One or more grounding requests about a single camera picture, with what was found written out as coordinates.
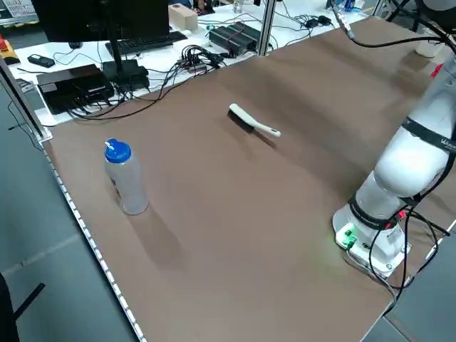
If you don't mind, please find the white brush with black bristles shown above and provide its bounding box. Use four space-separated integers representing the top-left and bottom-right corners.
227 103 282 138

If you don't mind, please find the clear bottle with blue cap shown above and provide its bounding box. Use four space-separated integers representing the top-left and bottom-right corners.
103 138 150 216

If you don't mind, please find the black usb hub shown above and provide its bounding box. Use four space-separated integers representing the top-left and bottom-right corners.
177 44 229 75

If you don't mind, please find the black finned power supply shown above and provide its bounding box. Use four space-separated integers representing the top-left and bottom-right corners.
208 21 264 58

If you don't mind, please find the black keyboard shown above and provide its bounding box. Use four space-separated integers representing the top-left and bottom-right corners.
105 31 189 56

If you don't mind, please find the beige cardboard box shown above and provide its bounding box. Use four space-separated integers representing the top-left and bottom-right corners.
167 3 199 34

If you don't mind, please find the black dock box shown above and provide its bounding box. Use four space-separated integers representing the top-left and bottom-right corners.
36 63 115 115

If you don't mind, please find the black monitor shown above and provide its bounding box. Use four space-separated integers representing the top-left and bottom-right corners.
31 0 170 86

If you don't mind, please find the small black flat device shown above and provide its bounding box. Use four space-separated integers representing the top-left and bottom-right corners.
27 53 56 69

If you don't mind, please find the aluminium frame post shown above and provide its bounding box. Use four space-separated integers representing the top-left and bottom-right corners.
0 56 53 144
256 0 278 58

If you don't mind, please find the thick black base cable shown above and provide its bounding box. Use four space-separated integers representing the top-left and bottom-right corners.
366 204 452 311

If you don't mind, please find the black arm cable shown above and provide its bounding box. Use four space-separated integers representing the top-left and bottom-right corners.
330 0 456 58

